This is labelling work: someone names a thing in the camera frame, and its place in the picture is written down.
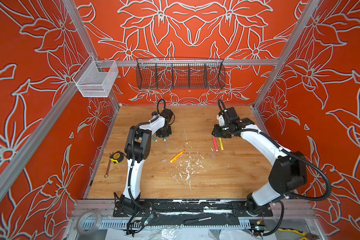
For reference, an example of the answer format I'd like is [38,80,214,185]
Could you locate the clear plastic bin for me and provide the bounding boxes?
[73,56,119,98]

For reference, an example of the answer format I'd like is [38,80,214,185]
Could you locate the pink highlighter pen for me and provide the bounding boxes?
[213,138,219,152]

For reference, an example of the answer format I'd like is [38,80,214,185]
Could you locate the roll of clear tape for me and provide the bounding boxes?
[76,211,102,235]

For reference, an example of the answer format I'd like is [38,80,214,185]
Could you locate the yellow black tape measure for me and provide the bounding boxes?
[109,151,126,164]

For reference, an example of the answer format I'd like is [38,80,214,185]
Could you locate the orange highlighter pen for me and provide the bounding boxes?
[170,150,185,163]

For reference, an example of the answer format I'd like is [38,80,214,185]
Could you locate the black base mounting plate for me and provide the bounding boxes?
[113,199,274,228]

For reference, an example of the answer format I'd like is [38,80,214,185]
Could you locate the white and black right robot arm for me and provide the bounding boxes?
[212,107,307,216]

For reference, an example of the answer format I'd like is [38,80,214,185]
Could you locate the yellow handled pliers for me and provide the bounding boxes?
[277,227,319,240]

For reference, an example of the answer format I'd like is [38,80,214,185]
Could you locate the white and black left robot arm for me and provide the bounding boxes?
[120,109,175,213]

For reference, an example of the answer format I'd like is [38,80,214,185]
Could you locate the yellow highlighter pen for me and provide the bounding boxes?
[219,138,224,151]

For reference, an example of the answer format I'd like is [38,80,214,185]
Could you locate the black wire basket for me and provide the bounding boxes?
[136,57,226,90]

